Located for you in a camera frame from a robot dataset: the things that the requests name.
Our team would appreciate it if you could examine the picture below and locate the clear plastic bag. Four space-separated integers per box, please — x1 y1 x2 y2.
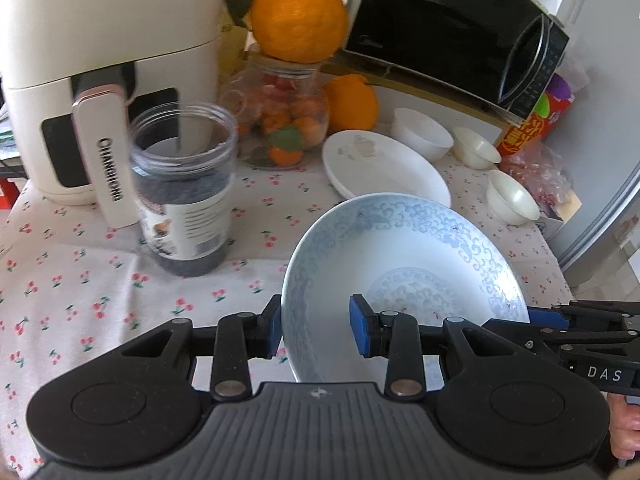
500 140 584 217

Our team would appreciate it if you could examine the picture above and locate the cherry print tablecloth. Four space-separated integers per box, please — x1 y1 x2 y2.
0 75 576 477

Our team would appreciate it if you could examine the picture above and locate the blue patterned plate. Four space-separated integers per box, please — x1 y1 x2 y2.
281 194 531 384

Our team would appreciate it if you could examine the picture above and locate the small white bowl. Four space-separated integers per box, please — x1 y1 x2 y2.
452 126 502 170
487 169 541 226

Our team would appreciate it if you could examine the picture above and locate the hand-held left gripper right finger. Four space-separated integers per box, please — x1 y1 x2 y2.
348 293 502 402

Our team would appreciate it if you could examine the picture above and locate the black microwave oven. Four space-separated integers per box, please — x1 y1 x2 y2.
342 0 571 127

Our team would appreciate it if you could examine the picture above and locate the red snack canister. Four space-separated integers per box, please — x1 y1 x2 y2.
495 72 587 162

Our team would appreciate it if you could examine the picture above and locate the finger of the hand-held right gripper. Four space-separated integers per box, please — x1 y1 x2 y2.
482 320 576 358
525 300 640 332

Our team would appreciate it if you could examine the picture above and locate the person's right hand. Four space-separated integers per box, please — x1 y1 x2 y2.
607 392 640 472

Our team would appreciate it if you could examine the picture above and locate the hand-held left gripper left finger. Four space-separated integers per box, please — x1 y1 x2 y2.
120 294 284 404

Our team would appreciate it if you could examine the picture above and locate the clear plastic jar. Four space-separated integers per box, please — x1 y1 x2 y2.
129 102 239 279

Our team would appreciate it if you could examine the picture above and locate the glass jar of small oranges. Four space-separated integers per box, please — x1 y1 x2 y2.
227 42 331 170

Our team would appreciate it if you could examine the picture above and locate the large orange with leaves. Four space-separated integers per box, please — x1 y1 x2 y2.
225 0 367 65

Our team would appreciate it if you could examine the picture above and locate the white air fryer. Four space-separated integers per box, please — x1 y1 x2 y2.
0 0 232 229

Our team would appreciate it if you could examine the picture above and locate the large white bowl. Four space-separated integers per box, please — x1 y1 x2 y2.
391 108 455 163

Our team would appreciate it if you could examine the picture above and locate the white plate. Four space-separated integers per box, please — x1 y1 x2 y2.
321 130 452 209

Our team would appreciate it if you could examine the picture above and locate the grey refrigerator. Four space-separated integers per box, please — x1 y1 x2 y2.
544 0 640 302

